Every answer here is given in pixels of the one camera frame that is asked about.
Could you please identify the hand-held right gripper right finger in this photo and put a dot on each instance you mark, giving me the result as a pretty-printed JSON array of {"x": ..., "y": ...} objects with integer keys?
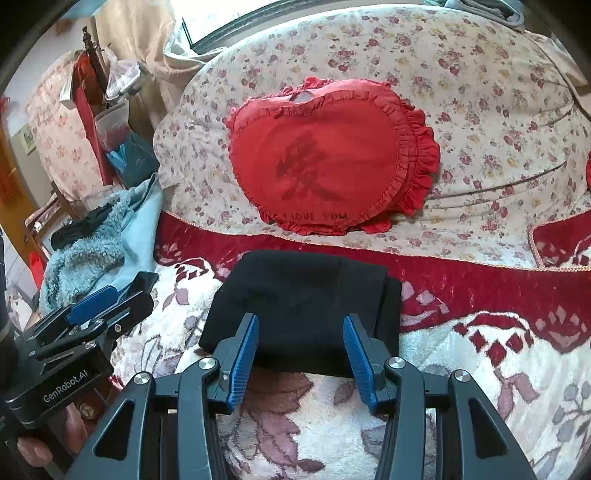
[{"x": 360, "y": 364}]

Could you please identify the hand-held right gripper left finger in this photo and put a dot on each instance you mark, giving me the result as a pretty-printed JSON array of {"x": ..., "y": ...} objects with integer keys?
[{"x": 242, "y": 364}]

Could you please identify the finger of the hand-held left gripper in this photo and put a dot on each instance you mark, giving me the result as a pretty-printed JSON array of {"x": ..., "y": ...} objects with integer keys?
[
  {"x": 138, "y": 295},
  {"x": 92, "y": 304}
]

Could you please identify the black pants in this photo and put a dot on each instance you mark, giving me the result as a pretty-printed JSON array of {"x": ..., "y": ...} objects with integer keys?
[{"x": 300, "y": 300}]

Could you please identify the person's left hand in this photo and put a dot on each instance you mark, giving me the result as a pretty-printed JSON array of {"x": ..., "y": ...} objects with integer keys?
[{"x": 34, "y": 451}]

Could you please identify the light blue fleece garment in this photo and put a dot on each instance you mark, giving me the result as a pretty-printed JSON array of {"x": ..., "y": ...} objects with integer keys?
[{"x": 92, "y": 263}]

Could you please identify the black cloth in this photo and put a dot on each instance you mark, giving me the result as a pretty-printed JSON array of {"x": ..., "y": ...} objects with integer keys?
[{"x": 78, "y": 228}]

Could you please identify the red and white plush blanket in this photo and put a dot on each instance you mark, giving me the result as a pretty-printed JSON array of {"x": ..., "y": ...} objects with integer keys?
[{"x": 485, "y": 369}]

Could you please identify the brown wooden cabinet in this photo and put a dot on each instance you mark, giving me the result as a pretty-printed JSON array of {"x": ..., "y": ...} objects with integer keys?
[{"x": 14, "y": 194}]

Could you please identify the blue plastic bag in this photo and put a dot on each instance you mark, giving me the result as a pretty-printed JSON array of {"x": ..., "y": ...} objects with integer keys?
[{"x": 134, "y": 159}]

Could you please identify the floral cloth cover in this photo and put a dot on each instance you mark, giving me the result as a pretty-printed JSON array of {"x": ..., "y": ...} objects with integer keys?
[{"x": 60, "y": 138}]

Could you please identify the clear plastic container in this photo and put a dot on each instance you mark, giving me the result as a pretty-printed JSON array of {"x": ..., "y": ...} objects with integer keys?
[{"x": 113, "y": 124}]

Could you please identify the red cloth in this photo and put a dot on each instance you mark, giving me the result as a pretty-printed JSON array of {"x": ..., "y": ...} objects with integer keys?
[{"x": 90, "y": 97}]

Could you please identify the red heart-shaped ruffled pillow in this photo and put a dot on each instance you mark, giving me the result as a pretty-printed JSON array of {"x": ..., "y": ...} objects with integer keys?
[{"x": 332, "y": 152}]

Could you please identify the white box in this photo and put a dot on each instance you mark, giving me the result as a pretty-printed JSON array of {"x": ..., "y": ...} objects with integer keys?
[{"x": 70, "y": 90}]

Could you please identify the clear plastic bag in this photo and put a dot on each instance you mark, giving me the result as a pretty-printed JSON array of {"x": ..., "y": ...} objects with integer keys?
[{"x": 122, "y": 74}]

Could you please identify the beige curtain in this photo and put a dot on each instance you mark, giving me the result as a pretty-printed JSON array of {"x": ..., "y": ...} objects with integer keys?
[{"x": 157, "y": 69}]

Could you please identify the floral quilt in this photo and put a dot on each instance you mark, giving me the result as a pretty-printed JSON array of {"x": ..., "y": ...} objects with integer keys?
[{"x": 485, "y": 115}]

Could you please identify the small red ruffled cushion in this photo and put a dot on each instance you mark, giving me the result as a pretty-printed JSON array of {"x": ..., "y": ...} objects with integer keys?
[{"x": 588, "y": 173}]

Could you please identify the grey cloth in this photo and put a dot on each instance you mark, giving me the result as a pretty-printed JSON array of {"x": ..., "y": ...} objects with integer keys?
[{"x": 489, "y": 11}]

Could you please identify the wooden post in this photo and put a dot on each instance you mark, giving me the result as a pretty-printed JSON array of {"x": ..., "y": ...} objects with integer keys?
[{"x": 88, "y": 44}]

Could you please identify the dark window frame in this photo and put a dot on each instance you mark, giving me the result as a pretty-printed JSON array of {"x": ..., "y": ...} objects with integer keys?
[{"x": 240, "y": 25}]

